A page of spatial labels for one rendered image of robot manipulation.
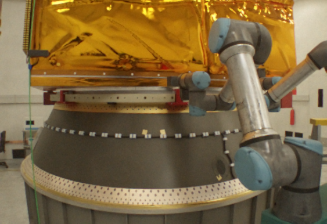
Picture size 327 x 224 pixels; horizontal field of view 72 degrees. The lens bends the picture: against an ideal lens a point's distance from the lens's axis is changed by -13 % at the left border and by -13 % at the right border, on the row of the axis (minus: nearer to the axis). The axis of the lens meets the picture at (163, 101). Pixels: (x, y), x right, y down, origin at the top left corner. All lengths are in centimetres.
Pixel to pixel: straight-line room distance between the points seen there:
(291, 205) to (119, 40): 108
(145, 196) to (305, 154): 83
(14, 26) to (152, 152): 610
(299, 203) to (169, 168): 77
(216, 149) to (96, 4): 102
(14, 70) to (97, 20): 562
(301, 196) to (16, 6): 706
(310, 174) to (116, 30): 110
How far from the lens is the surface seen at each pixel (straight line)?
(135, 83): 141
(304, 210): 78
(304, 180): 75
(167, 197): 130
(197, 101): 109
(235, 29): 80
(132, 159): 136
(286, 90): 127
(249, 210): 162
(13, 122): 688
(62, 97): 171
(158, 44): 142
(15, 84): 684
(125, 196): 132
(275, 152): 66
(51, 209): 165
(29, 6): 150
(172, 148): 137
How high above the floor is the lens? 171
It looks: 2 degrees down
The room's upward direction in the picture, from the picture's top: straight up
